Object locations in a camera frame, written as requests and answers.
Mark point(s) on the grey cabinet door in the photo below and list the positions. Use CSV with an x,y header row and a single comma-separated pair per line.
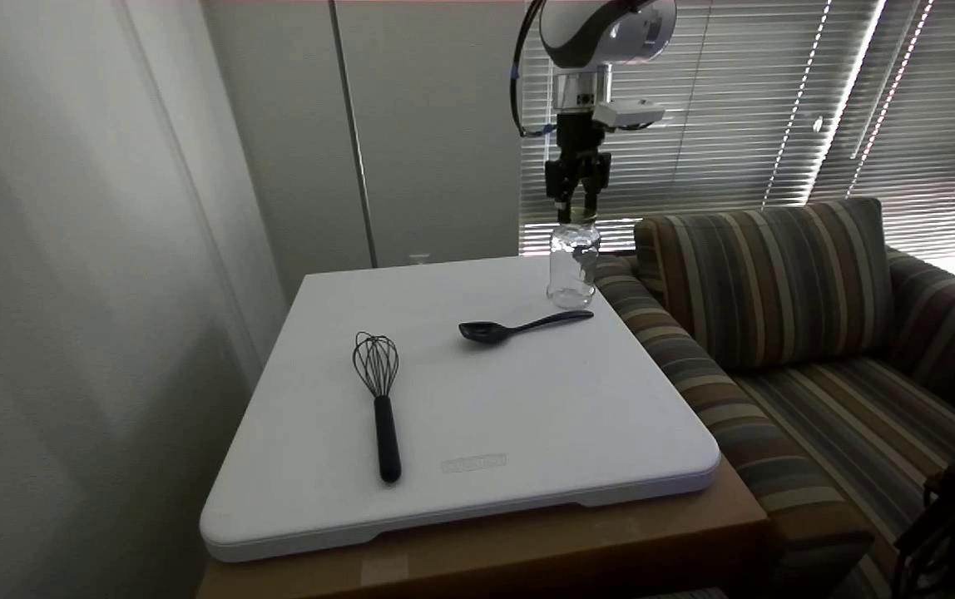
x,y
288,135
445,120

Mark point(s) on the striped fabric sofa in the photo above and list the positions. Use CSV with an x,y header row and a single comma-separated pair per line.
x,y
852,428

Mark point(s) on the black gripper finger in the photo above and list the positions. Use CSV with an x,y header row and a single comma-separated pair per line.
x,y
558,187
598,187

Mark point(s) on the black plastic spoon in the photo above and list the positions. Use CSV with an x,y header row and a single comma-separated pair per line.
x,y
488,331

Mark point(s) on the clear glass jar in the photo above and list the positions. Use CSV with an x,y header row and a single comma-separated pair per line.
x,y
570,271

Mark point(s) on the white plastic table board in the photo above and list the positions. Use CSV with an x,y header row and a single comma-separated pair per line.
x,y
497,433

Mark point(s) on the grey window blind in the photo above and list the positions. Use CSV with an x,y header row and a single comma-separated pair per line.
x,y
720,100
944,145

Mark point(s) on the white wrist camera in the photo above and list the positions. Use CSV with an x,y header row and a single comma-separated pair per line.
x,y
630,111

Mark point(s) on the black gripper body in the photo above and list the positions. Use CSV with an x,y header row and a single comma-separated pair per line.
x,y
580,135

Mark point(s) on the striped sofa cushion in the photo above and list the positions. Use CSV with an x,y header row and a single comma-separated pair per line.
x,y
762,283

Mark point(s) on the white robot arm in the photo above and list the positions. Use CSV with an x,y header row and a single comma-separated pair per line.
x,y
598,37

